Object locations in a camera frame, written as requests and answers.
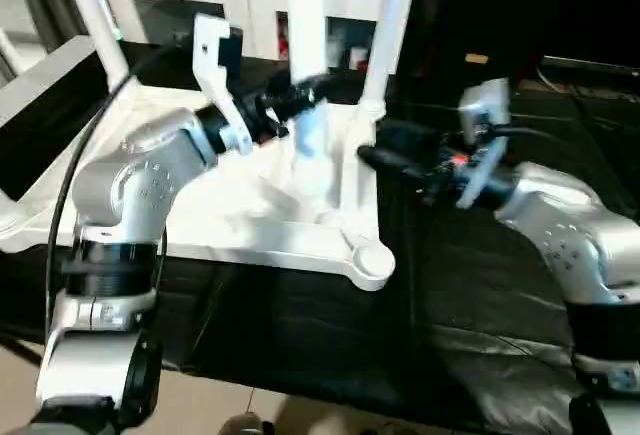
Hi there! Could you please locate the white plastic table leg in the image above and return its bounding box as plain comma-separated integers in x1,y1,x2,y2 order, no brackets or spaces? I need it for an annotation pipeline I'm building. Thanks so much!
0,27,23,77
357,0,417,128
284,0,332,198
55,0,132,88

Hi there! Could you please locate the white plastic table top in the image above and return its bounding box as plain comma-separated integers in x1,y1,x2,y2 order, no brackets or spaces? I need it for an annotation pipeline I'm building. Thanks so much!
0,80,397,292

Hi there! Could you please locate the red bottle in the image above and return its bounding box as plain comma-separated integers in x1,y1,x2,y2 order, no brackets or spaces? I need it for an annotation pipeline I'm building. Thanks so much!
277,18,292,62

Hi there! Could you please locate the black work mat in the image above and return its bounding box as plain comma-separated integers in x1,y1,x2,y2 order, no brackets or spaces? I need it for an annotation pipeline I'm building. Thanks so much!
0,50,640,435

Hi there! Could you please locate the white side table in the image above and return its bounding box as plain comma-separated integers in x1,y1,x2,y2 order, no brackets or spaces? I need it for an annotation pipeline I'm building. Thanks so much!
0,35,112,202

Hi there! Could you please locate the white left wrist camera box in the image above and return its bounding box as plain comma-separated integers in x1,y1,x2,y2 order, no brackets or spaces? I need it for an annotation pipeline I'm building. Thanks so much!
189,13,247,157

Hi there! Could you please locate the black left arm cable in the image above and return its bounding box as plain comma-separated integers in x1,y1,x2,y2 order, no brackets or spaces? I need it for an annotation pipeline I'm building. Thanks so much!
45,43,193,328

